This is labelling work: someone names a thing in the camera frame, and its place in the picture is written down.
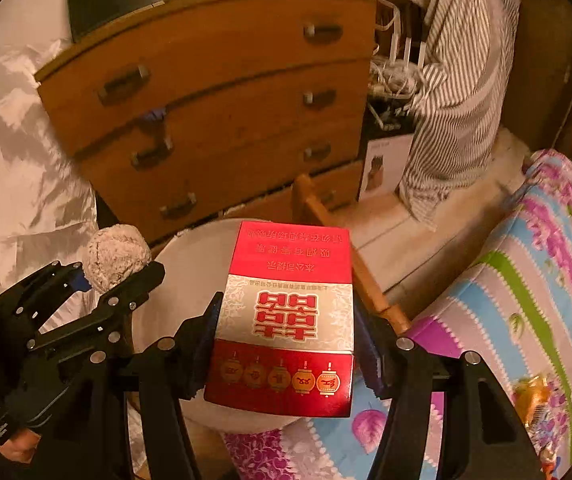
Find grey paper ball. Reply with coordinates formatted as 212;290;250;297
81;224;152;294

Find red wedding cigarette box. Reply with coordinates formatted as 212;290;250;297
204;220;354;418

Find operator left hand thumb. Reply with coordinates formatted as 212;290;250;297
0;428;41;465

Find yellow snack wrapper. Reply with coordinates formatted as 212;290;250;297
513;374;551;429

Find white satin cloth left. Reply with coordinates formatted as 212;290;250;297
0;39;97;292

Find white plastic bucket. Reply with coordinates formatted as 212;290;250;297
130;216;318;435

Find purple floral bed sheet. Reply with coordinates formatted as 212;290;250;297
223;150;572;479

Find wooden chest of drawers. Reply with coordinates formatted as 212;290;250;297
36;0;377;242

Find white product box on floor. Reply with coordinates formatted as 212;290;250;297
358;133;414;202

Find grey striped cloth cover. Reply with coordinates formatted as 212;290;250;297
399;0;520;226

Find dark wooden door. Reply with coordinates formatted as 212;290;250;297
502;0;572;151

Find wooden chair frame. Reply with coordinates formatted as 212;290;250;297
292;174;411;335

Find tangled white cables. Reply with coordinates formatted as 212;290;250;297
365;0;430;129

